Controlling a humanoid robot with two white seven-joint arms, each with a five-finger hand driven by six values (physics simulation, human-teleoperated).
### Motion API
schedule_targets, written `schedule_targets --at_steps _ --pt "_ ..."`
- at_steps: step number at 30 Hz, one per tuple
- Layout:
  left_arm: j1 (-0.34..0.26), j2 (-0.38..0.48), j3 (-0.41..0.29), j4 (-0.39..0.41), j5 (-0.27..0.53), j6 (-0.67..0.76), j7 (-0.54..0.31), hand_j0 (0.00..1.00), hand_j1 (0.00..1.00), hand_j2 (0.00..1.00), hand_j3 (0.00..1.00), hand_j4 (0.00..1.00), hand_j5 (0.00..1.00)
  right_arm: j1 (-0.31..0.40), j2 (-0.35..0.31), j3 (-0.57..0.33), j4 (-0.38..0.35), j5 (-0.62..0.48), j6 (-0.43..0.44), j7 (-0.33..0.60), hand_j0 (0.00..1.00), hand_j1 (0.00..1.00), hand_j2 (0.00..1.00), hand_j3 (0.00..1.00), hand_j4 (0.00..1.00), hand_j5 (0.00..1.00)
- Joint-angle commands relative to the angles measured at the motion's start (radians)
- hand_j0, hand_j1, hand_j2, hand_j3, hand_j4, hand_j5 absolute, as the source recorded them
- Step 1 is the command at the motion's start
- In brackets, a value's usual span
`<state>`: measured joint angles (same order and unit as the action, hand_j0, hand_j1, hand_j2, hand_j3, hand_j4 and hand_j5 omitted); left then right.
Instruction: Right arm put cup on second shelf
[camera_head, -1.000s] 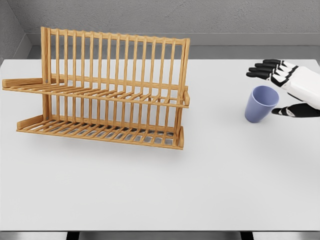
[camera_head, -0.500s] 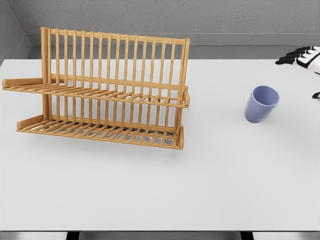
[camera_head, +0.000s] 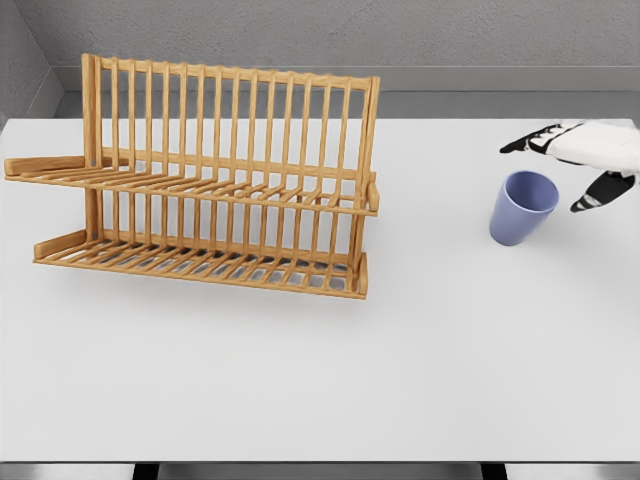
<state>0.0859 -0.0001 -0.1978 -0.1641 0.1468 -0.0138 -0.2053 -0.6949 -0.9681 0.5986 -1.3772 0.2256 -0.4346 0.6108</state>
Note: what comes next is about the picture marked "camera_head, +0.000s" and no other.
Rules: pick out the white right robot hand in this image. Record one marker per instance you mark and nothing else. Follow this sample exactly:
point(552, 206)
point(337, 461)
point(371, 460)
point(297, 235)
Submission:
point(595, 145)

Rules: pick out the blue plastic cup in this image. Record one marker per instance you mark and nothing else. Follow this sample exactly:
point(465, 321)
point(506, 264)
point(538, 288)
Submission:
point(520, 215)

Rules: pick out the wooden two-tier dish rack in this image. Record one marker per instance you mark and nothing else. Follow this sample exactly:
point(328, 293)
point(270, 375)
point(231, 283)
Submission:
point(225, 190)

